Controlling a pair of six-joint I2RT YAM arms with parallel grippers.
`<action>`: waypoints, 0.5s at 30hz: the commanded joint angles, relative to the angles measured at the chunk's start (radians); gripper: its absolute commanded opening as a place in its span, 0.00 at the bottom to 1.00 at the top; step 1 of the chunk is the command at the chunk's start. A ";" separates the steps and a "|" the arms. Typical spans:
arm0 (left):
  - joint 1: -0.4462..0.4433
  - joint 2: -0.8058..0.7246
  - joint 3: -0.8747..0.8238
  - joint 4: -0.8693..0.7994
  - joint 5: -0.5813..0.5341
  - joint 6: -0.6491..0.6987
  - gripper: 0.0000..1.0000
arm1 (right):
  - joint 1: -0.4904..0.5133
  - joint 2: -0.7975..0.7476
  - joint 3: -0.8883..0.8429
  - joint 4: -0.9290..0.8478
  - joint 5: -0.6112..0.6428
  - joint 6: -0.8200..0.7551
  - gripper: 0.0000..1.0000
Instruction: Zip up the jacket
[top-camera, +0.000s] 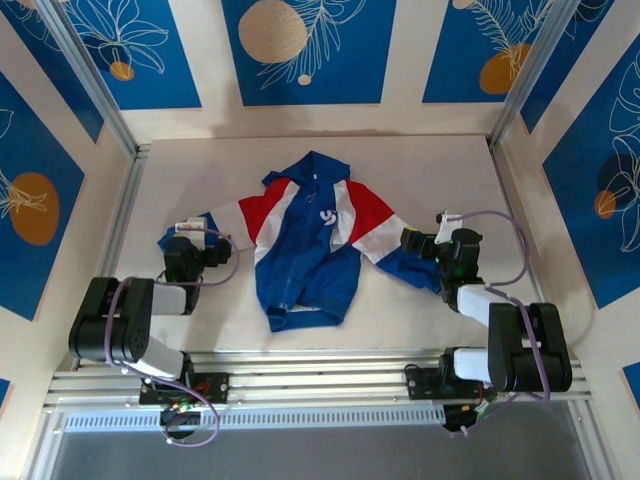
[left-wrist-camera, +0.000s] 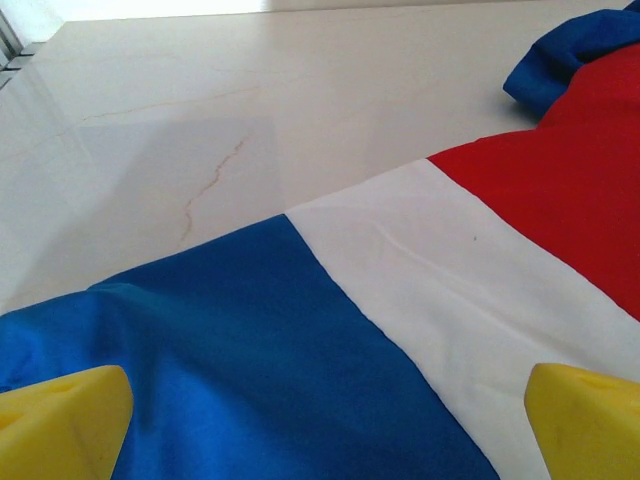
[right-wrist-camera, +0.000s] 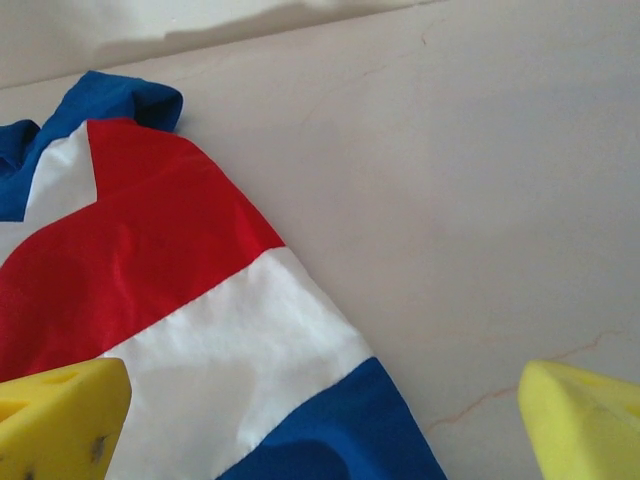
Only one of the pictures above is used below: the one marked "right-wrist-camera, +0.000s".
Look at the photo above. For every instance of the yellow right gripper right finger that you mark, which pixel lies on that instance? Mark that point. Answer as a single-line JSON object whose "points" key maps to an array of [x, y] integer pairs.
{"points": [[590, 430]]}

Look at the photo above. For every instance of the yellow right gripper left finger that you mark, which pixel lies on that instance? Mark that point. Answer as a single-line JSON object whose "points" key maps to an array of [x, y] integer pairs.
{"points": [[55, 430]]}

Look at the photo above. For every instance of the blue white red zip jacket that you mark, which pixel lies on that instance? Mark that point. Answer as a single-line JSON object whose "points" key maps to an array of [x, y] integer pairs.
{"points": [[150, 240]]}

